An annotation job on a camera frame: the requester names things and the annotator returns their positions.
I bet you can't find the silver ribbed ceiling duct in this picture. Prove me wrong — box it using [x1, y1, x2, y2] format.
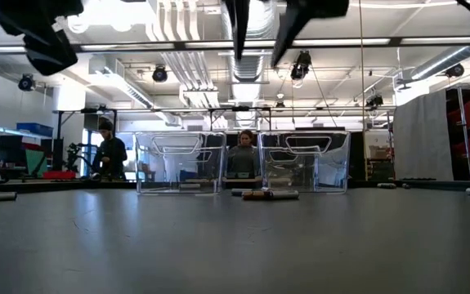
[219, 0, 279, 103]

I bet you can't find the black overhead frame beam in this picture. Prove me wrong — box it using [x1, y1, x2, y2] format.
[0, 36, 470, 53]

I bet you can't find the person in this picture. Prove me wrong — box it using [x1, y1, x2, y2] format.
[225, 129, 261, 180]
[91, 119, 128, 181]

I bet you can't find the red tray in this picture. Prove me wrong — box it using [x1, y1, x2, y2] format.
[42, 170, 77, 180]

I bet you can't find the black table edge rail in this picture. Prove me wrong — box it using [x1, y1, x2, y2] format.
[0, 179, 470, 194]

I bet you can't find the white background table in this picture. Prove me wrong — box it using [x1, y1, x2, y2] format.
[0, 126, 54, 142]

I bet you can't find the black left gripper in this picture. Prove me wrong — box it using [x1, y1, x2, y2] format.
[0, 0, 84, 77]

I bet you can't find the white rectangular air duct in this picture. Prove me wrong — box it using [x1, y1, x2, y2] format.
[66, 55, 178, 126]

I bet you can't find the black background workstation frame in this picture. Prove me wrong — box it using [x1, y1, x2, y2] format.
[53, 105, 396, 175]

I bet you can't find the white ceiling pipe bundle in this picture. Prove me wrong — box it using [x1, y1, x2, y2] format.
[146, 0, 219, 103]

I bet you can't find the metal rack post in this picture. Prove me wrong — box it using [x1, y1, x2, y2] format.
[456, 84, 470, 182]

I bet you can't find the thin hanging cable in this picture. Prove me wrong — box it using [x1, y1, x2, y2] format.
[358, 0, 365, 131]

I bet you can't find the clear plastic bin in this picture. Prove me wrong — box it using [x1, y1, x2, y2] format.
[257, 129, 351, 194]
[133, 130, 227, 195]

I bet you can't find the green background object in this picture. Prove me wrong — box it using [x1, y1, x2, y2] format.
[25, 149, 48, 177]

